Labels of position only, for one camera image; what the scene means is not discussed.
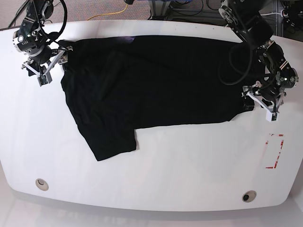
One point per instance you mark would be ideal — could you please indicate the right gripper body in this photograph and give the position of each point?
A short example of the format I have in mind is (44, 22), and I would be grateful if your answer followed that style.
(41, 60)

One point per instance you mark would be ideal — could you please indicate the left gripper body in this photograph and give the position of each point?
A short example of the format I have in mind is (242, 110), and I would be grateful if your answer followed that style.
(267, 95)

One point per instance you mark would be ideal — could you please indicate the black t-shirt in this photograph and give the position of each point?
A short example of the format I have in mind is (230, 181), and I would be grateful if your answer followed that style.
(115, 86)

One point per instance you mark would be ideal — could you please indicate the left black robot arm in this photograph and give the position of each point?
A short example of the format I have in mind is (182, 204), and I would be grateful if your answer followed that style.
(244, 19)

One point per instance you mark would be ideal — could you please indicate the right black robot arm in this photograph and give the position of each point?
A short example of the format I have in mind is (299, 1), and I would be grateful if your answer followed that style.
(31, 33)

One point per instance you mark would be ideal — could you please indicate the red tape rectangle marker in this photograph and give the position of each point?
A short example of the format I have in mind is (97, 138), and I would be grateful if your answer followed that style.
(273, 149)

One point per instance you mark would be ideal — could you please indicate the right table grommet hole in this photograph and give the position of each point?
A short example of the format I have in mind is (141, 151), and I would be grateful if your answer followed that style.
(249, 196)

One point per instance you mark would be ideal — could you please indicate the table grommet hole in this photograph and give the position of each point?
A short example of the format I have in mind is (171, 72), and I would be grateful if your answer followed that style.
(249, 196)
(42, 184)

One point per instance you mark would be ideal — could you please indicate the left table grommet hole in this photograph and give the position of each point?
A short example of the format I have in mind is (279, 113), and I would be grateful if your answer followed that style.
(42, 184)

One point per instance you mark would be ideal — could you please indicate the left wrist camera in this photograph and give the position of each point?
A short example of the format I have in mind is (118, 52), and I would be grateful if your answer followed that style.
(272, 116)

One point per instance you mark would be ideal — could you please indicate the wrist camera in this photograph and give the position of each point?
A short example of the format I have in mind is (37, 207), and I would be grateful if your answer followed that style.
(272, 116)
(44, 79)

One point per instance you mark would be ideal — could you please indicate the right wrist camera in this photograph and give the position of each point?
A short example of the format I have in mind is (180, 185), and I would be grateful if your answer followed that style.
(44, 79)

